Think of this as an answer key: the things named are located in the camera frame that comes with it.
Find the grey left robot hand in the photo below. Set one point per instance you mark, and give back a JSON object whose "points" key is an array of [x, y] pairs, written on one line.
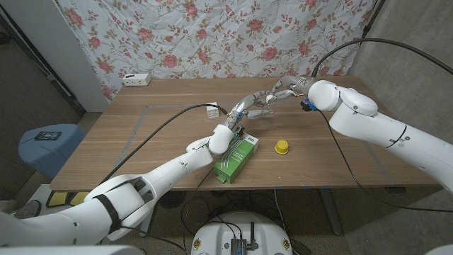
{"points": [[242, 106]]}

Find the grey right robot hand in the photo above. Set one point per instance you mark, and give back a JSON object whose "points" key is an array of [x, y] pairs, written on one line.
{"points": [[297, 85]]}

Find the clear medicine bottle white cap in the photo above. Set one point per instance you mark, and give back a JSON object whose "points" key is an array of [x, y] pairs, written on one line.
{"points": [[270, 100]]}

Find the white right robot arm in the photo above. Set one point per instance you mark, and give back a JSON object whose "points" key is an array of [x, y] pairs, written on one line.
{"points": [[371, 120]]}

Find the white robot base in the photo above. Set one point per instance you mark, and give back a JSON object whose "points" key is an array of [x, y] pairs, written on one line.
{"points": [[212, 233]]}

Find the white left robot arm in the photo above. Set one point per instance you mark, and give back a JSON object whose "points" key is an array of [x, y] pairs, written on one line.
{"points": [[170, 170]]}

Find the small white cube box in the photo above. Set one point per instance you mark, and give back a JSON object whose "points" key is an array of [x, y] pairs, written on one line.
{"points": [[211, 112]]}

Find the yellow lid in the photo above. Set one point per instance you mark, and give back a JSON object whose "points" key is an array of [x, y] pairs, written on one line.
{"points": [[281, 147]]}

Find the green medicine box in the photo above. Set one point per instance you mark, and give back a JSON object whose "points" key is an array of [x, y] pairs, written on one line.
{"points": [[235, 164]]}

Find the floral backdrop cloth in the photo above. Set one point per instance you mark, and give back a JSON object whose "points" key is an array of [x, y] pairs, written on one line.
{"points": [[212, 35]]}

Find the black backdrop stand pole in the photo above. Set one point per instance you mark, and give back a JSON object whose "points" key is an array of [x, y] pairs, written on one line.
{"points": [[371, 21]]}

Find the white power strip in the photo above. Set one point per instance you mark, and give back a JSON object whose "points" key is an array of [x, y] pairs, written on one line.
{"points": [[136, 79]]}

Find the white metal table leg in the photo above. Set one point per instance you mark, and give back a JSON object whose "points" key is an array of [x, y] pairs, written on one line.
{"points": [[331, 212], [147, 226]]}

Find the black phone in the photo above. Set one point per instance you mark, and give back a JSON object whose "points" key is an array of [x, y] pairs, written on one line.
{"points": [[48, 135]]}

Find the blue-grey round stool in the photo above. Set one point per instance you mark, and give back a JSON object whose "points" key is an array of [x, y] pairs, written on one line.
{"points": [[49, 156]]}

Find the yellow black floor pedal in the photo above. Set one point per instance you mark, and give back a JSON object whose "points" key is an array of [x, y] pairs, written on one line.
{"points": [[56, 199]]}

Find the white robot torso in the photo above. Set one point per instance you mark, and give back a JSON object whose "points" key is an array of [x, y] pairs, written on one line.
{"points": [[70, 250]]}

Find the grey sneaker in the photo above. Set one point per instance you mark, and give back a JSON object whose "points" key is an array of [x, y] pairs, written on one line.
{"points": [[28, 209]]}

